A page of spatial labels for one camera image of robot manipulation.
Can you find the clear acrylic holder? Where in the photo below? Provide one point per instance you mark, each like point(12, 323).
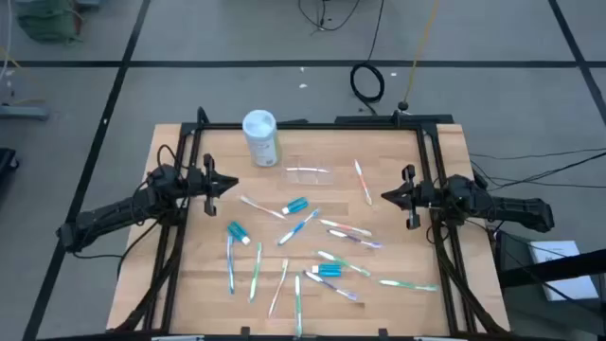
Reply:
point(308, 176)

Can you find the grey metal base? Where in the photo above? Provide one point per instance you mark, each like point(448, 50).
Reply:
point(23, 112)

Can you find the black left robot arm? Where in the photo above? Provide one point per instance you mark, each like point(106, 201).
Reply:
point(118, 208)

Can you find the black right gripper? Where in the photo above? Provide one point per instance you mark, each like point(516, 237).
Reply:
point(421, 195)

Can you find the teal toothbrush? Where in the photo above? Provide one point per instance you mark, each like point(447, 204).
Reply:
point(327, 270)

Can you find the black chair base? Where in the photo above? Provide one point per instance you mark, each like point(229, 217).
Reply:
point(7, 163)

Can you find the blue toothbrush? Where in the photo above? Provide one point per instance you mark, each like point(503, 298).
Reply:
point(230, 265)
point(298, 227)

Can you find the dark equipment cart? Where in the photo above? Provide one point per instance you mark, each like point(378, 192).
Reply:
point(513, 256)

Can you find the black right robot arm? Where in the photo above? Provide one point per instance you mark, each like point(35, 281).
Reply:
point(511, 208)

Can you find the green pink toothbrush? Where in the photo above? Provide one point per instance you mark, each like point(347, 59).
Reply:
point(345, 227)

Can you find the white booklet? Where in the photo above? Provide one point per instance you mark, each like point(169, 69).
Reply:
point(549, 248)

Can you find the blue mouthwash bottle white cap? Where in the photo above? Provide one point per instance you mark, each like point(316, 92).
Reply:
point(237, 232)
point(296, 205)

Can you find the white green wipes canister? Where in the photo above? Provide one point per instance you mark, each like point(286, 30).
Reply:
point(260, 137)

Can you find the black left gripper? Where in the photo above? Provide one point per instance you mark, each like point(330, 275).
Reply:
point(201, 184)

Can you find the black aluminium frame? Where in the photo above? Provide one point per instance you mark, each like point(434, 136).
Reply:
point(331, 126)

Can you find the green bag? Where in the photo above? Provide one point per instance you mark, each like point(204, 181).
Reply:
point(47, 21)

